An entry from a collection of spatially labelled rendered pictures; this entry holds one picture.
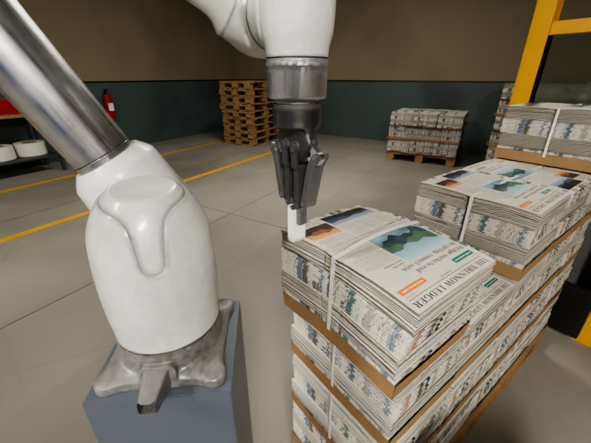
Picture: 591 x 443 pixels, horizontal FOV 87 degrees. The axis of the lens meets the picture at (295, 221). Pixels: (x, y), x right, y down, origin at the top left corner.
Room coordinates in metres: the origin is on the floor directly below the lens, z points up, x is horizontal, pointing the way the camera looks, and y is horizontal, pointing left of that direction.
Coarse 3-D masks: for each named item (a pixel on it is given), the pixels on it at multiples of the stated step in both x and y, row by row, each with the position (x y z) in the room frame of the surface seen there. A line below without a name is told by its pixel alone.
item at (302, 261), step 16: (352, 208) 0.83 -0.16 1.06; (368, 208) 0.82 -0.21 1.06; (320, 224) 0.71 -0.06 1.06; (336, 224) 0.71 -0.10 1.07; (352, 224) 0.71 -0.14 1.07; (368, 224) 0.70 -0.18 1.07; (384, 224) 0.70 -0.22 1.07; (304, 240) 0.62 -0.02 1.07; (320, 240) 0.62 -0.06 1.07; (336, 240) 0.62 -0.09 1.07; (288, 256) 0.67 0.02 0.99; (304, 256) 0.62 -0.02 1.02; (320, 256) 0.58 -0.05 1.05; (288, 272) 0.67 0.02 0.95; (304, 272) 0.62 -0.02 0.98; (320, 272) 0.58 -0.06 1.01; (288, 288) 0.66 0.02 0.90; (304, 288) 0.61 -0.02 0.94; (320, 288) 0.57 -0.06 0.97; (304, 304) 0.62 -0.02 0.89; (320, 304) 0.57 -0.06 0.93
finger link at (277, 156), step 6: (270, 144) 0.55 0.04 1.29; (276, 156) 0.54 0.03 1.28; (276, 162) 0.54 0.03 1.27; (276, 168) 0.54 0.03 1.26; (282, 168) 0.54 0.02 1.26; (276, 174) 0.54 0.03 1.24; (282, 174) 0.53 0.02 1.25; (282, 180) 0.53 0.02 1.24; (282, 186) 0.53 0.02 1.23; (282, 192) 0.52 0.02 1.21
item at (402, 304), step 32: (384, 256) 0.55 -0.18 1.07; (416, 256) 0.55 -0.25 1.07; (448, 256) 0.56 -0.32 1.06; (480, 256) 0.57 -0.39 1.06; (352, 288) 0.51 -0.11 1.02; (384, 288) 0.45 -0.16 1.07; (416, 288) 0.45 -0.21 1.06; (448, 288) 0.45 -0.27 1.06; (352, 320) 0.49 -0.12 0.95; (384, 320) 0.43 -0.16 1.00; (416, 320) 0.40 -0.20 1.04; (448, 320) 0.49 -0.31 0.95; (384, 352) 0.42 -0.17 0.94; (416, 352) 0.44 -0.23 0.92
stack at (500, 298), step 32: (480, 288) 0.76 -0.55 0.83; (512, 288) 0.77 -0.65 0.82; (544, 288) 1.06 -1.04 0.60; (480, 320) 0.65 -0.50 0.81; (320, 352) 0.62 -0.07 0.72; (448, 352) 0.55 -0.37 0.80; (512, 352) 0.99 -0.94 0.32; (320, 384) 0.62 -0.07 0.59; (352, 384) 0.53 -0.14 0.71; (416, 384) 0.48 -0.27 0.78; (320, 416) 0.61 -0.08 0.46; (352, 416) 0.53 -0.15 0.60; (384, 416) 0.45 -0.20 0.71; (448, 416) 0.65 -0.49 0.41; (480, 416) 0.90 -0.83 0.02
